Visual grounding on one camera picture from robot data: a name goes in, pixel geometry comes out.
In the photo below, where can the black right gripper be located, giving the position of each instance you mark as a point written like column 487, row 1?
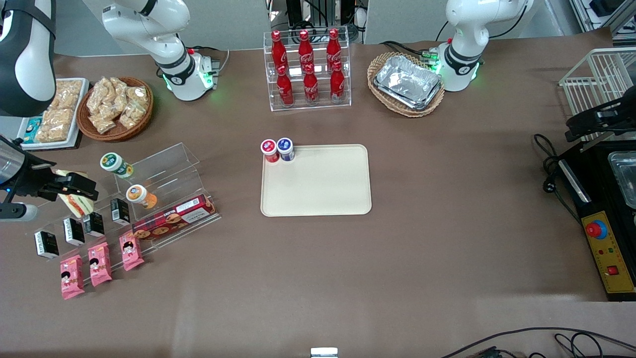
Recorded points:
column 36, row 180

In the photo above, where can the triangle sandwich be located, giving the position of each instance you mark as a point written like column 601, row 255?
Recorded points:
column 75, row 206

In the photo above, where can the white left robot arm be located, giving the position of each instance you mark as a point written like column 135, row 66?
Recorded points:
column 464, row 30

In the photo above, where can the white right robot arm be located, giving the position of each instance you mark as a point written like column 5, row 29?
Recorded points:
column 149, row 30

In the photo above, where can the white rectangular snack tray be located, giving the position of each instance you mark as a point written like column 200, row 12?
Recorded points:
column 79, row 127

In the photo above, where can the cream plastic tray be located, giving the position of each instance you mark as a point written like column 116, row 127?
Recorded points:
column 318, row 184

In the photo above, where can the aluminium foil tray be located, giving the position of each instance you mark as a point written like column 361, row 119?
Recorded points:
column 431, row 102
column 407, row 79

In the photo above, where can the silver sealer mould tray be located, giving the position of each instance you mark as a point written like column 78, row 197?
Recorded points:
column 623, row 179

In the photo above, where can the small black carton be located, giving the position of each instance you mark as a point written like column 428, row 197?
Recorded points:
column 46, row 244
column 94, row 224
column 74, row 231
column 119, row 211

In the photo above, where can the green lid cup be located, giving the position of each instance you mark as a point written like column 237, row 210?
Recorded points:
column 113, row 162

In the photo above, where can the beige cracker pack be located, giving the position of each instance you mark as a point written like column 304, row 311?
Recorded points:
column 49, row 135
column 69, row 94
column 58, row 119

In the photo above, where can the orange lid cup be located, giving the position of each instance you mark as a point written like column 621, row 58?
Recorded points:
column 138, row 195

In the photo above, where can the clear beige snack bag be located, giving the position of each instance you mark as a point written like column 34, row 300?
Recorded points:
column 103, row 123
column 99, row 97
column 138, row 95
column 119, row 87
column 131, row 115

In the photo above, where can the teal snack packet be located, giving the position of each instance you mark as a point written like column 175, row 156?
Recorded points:
column 32, row 130

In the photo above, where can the pink snack packet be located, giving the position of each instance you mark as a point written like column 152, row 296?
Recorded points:
column 100, row 265
column 72, row 277
column 131, row 252

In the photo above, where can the brown wicker basket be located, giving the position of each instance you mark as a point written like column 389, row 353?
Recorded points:
column 144, row 124

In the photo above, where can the clear acrylic display stand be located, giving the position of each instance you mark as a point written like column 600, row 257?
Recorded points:
column 169, row 164

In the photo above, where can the red plaid cookie box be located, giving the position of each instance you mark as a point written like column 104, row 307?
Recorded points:
column 174, row 218

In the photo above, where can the red lid cup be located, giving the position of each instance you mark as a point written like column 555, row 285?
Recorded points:
column 270, row 148

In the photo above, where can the blue lid cup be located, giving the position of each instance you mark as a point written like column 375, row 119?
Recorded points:
column 285, row 146

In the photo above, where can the red cola bottle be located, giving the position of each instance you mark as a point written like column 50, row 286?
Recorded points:
column 305, row 49
column 285, row 89
column 311, row 88
column 333, row 48
column 278, row 52
column 337, row 85

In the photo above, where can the clear acrylic bottle rack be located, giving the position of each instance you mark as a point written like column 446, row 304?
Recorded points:
column 348, row 74

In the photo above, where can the light wicker basket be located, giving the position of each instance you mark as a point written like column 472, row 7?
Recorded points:
column 407, row 112

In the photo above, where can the black yellow sealing machine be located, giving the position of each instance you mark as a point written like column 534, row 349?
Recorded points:
column 608, row 258

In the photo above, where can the metal shelf rack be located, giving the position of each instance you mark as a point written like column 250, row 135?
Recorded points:
column 606, row 15

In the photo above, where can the black metal frame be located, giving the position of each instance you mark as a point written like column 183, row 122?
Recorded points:
column 293, row 10

